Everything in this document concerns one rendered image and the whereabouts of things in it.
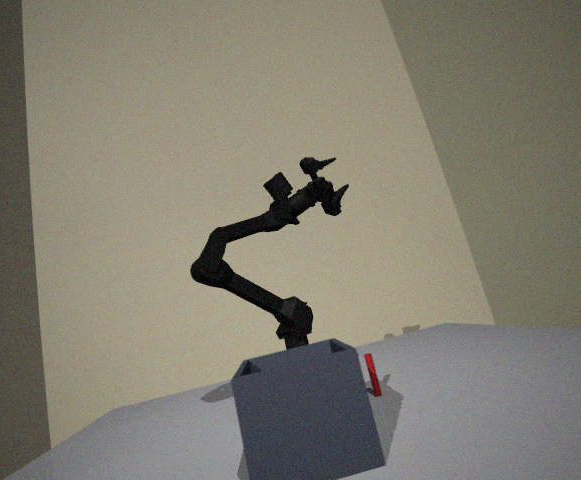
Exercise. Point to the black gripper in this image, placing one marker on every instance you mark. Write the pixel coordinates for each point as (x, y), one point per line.
(310, 166)

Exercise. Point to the red peg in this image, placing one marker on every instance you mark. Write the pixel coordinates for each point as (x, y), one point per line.
(372, 375)

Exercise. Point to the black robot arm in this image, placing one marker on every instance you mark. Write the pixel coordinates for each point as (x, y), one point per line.
(294, 316)

